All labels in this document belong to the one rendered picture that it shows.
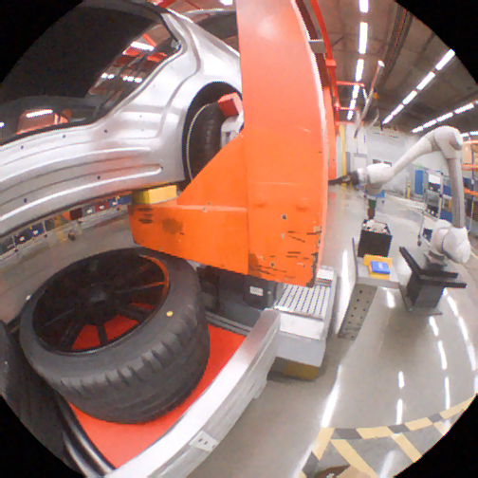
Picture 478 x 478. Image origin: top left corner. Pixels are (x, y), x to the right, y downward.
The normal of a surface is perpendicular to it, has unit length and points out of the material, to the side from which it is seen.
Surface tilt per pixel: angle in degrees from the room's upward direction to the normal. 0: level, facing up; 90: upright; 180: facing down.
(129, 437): 0
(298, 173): 90
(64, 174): 90
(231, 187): 90
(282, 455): 0
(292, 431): 0
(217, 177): 90
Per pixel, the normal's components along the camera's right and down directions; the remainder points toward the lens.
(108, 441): -0.04, -0.94
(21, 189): 0.87, 0.15
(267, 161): -0.48, 0.33
